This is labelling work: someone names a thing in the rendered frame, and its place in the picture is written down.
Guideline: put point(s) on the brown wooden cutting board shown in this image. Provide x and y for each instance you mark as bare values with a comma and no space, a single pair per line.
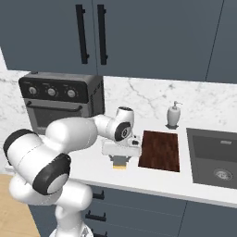
159,151

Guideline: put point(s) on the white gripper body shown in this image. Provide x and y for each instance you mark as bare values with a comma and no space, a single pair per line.
120,149

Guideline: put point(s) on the silver toaster oven knob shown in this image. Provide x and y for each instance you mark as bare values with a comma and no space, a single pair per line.
71,93
51,91
32,90

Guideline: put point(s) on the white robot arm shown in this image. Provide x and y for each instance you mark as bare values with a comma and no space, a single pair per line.
71,135

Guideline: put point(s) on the yellow and grey sponge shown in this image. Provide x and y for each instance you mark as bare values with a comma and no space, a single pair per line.
120,163

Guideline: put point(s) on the dark grey sink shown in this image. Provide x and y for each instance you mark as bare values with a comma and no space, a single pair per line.
213,160

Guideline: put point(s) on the black toaster oven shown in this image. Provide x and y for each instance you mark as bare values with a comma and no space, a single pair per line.
61,89

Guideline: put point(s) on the slate blue drawer front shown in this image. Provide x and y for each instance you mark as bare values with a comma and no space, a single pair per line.
139,220
142,200
139,233

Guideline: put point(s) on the slate blue base cupboard door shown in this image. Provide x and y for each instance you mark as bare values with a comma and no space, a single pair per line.
211,222

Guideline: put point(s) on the slate blue narrow cupboard door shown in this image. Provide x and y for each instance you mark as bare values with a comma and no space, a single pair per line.
40,34

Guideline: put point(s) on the slate blue wide cupboard door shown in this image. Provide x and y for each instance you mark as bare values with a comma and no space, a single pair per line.
160,37

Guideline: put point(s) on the white soap dispenser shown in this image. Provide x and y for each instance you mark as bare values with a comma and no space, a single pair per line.
173,116

